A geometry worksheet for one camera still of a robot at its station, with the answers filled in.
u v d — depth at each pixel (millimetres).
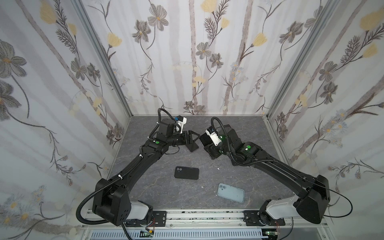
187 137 681
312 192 404
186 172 910
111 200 404
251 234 702
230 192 826
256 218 733
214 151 675
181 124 716
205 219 751
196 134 731
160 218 732
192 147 1009
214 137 674
